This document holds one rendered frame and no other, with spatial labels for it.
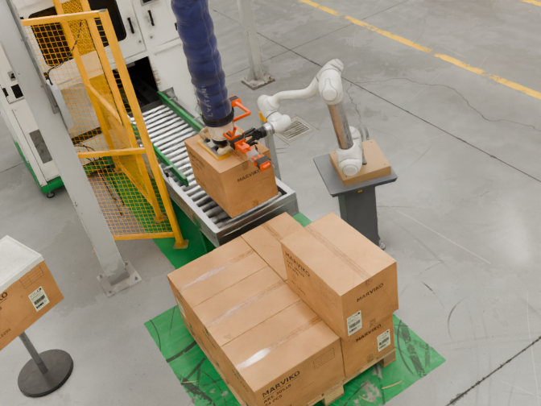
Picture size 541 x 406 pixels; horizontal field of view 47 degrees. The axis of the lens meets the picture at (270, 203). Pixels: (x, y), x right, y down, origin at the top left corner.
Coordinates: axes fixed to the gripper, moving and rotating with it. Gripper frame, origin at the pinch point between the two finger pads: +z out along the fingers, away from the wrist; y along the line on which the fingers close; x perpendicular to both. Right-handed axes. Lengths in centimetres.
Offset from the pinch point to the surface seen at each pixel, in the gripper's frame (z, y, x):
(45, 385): 183, 118, 3
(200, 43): 4, -69, 17
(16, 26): 98, -100, 66
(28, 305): 166, 44, 0
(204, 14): -4, -85, 18
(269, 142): -48, 47, 52
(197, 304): 74, 66, -50
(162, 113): -13, 67, 207
